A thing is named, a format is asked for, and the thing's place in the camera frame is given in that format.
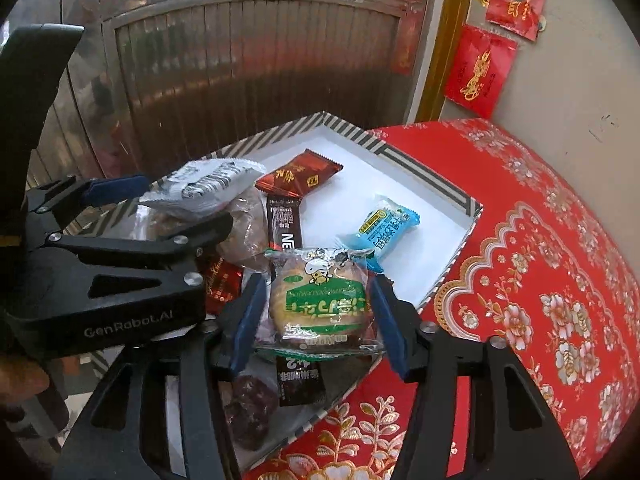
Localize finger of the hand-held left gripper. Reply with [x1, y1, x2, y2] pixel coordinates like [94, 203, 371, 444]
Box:
[27, 175, 151, 213]
[32, 211, 235, 306]

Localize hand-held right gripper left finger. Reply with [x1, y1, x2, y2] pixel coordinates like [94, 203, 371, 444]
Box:
[50, 274, 268, 480]

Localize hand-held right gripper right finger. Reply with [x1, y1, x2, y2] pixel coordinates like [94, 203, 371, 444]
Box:
[370, 275, 581, 480]

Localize red gold wafer packet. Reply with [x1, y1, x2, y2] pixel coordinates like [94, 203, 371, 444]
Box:
[197, 255, 243, 317]

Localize green label cake packet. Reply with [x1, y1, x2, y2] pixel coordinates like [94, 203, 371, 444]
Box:
[264, 246, 385, 358]

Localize white green striped packet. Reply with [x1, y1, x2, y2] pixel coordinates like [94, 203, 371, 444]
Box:
[139, 157, 267, 218]

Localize large clear bag brown snacks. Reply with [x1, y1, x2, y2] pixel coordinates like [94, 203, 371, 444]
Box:
[215, 195, 271, 268]

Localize clear bag dark dates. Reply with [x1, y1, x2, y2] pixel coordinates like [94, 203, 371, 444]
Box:
[222, 372, 281, 453]

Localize light blue sachima packet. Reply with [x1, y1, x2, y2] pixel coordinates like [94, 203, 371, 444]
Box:
[336, 194, 421, 273]

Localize brown coffee stick packet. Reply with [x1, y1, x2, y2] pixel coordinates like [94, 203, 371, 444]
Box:
[266, 195, 328, 407]

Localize striped gift box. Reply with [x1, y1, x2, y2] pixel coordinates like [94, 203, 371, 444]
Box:
[145, 112, 485, 466]

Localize orange brown shiny packet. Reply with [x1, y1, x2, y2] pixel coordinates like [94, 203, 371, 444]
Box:
[255, 149, 344, 200]

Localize person's left hand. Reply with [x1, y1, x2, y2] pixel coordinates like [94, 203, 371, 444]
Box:
[0, 355, 51, 406]

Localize red floral tablecloth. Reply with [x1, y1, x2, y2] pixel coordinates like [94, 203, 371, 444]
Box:
[245, 117, 640, 480]

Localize metal door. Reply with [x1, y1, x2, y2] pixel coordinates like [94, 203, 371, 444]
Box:
[25, 0, 436, 196]

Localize red door couplet strip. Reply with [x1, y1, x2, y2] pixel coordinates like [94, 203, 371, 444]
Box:
[390, 0, 426, 76]

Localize large red wall hanging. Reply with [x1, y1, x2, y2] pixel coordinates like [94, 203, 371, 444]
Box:
[444, 25, 518, 120]

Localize yellow door frame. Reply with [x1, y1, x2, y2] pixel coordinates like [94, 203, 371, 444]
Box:
[415, 0, 476, 123]

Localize creased red wall hanging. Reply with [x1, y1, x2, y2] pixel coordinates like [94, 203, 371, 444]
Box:
[472, 0, 548, 41]

